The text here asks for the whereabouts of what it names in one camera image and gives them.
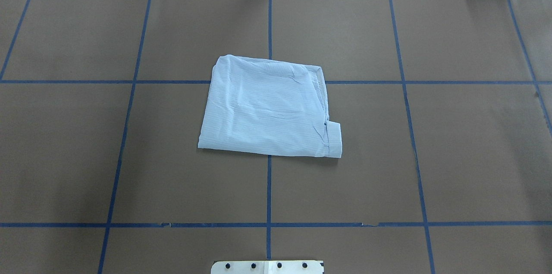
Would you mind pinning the light blue button shirt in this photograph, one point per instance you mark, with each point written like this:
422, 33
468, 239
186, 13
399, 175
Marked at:
269, 107

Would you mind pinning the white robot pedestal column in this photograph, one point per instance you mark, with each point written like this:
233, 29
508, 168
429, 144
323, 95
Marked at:
268, 267

